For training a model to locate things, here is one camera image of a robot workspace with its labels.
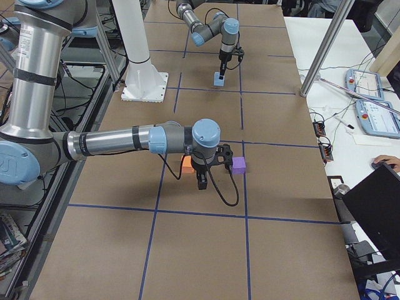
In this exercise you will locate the black laptop monitor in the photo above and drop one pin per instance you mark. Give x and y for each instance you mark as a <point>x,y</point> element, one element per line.
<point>374,205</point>

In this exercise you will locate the light blue foam block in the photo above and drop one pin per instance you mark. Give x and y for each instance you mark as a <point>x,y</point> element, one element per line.
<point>218,79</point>

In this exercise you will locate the lower teach pendant tablet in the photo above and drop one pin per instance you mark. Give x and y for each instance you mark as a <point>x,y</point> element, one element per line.
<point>377,120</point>

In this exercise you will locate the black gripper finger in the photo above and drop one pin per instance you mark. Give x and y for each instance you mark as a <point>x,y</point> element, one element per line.
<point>222,71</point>

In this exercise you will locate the person in black shirt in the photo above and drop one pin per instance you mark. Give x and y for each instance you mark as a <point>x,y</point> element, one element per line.
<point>392,161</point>

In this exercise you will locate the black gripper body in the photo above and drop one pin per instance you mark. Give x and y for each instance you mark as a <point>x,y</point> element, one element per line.
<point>200,169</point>
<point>223,59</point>

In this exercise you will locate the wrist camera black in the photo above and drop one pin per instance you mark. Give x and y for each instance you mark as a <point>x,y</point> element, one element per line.
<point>239,52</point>
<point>224,156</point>

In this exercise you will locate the purple foam block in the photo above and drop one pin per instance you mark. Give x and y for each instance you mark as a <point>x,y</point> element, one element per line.
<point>239,165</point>

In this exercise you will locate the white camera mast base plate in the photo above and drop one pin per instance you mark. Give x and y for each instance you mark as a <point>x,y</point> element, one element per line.
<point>151,88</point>

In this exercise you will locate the stack of books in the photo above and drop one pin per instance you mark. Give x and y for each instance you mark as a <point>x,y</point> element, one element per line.
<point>13,243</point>

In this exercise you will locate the upper teach pendant tablet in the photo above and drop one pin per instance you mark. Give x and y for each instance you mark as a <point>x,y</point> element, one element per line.
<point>365,83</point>

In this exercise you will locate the aluminium frame post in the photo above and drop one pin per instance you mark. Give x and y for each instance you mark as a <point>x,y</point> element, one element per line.
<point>335,25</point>

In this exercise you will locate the teach pendant tablet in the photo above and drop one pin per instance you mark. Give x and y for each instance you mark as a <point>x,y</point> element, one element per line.
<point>365,83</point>
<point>377,120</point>

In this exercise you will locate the orange foam block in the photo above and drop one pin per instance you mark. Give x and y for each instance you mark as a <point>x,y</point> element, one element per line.
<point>187,166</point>

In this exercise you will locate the metal cup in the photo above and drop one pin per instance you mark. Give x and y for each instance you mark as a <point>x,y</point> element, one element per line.
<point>340,190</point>

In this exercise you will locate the black computer mouse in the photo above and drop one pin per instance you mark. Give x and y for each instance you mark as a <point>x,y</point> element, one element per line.
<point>376,165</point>

